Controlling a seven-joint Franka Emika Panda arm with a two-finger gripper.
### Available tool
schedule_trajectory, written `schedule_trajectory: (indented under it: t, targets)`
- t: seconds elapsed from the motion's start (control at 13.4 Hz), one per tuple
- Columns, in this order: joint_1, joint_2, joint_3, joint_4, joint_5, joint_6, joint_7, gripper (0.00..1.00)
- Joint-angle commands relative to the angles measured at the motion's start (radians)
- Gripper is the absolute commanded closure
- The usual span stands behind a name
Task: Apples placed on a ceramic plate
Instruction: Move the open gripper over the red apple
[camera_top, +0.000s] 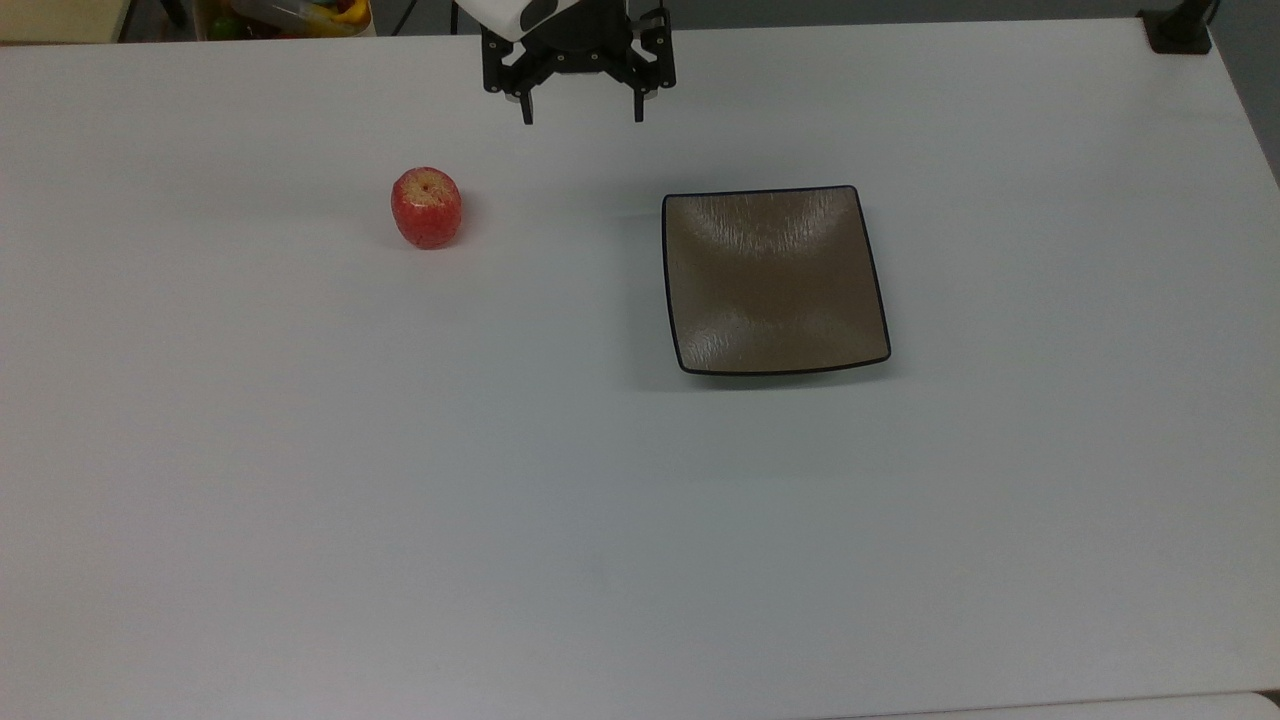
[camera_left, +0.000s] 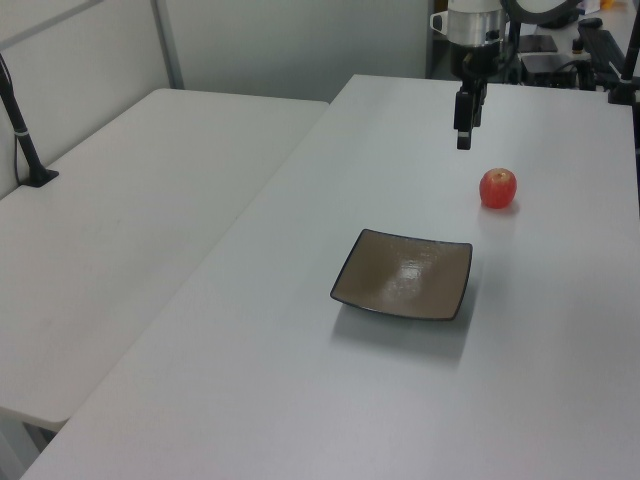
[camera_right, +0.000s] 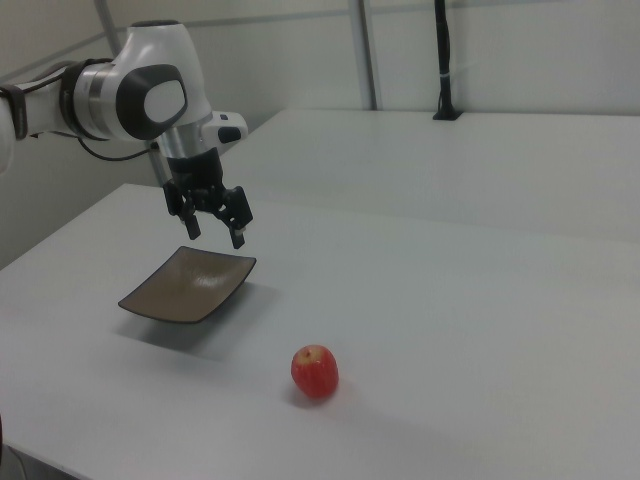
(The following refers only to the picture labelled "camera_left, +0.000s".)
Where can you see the black computer mouse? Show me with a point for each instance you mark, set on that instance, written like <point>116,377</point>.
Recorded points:
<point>591,22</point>

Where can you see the black table clamp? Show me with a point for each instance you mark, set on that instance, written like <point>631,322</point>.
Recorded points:
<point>625,75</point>

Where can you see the black keyboard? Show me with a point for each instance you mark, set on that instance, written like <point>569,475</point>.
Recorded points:
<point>602,47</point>

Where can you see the brown square ceramic plate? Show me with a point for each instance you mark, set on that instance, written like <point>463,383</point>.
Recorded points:
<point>400,275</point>

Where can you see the red apple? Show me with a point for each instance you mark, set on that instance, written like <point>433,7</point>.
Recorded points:
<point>497,189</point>

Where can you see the black camera pole with foot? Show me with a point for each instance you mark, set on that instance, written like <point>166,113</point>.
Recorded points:
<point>22,135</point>

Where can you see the white side table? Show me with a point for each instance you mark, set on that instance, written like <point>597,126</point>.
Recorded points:
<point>125,225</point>

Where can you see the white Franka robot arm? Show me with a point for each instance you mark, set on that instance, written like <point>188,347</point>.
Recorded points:
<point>470,22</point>

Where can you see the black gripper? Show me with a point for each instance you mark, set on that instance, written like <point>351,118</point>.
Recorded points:
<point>475,60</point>

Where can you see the black flat electronics box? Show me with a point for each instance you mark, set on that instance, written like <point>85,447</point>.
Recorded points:
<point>555,70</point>

